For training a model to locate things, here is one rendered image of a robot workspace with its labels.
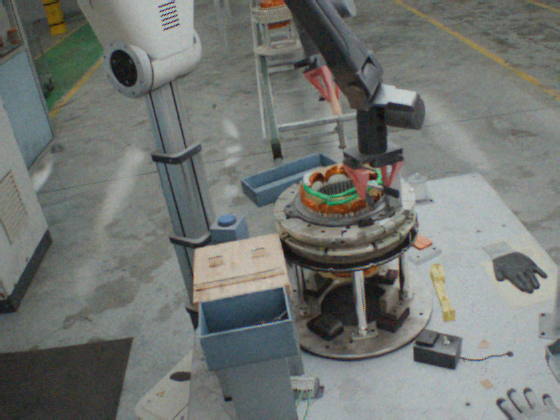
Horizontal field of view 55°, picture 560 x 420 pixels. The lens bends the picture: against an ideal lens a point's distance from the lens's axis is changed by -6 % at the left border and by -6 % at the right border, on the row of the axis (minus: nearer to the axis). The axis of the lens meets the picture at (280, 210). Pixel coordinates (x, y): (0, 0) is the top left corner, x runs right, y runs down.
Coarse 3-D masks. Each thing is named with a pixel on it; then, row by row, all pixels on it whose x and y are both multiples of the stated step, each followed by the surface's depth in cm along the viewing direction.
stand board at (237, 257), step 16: (240, 240) 127; (256, 240) 126; (272, 240) 125; (208, 256) 123; (224, 256) 122; (240, 256) 121; (272, 256) 120; (208, 272) 118; (224, 272) 117; (240, 272) 116; (256, 272) 115; (224, 288) 112; (240, 288) 111; (256, 288) 111; (288, 288) 110
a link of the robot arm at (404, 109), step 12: (348, 96) 101; (360, 96) 100; (372, 96) 103; (384, 96) 102; (396, 96) 101; (408, 96) 100; (360, 108) 102; (396, 108) 101; (408, 108) 99; (420, 108) 102; (396, 120) 102; (408, 120) 101; (420, 120) 103
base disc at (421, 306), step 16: (336, 288) 152; (384, 288) 147; (416, 288) 144; (320, 304) 146; (416, 304) 139; (432, 304) 138; (304, 320) 141; (416, 320) 134; (304, 336) 135; (384, 336) 131; (400, 336) 130; (320, 352) 130; (336, 352) 129; (352, 352) 128; (368, 352) 127
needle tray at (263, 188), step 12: (312, 156) 162; (324, 156) 161; (276, 168) 159; (288, 168) 160; (300, 168) 162; (312, 168) 163; (240, 180) 155; (252, 180) 157; (264, 180) 158; (276, 180) 160; (288, 180) 159; (300, 180) 151; (252, 192) 149; (264, 192) 148; (276, 192) 149; (264, 204) 149
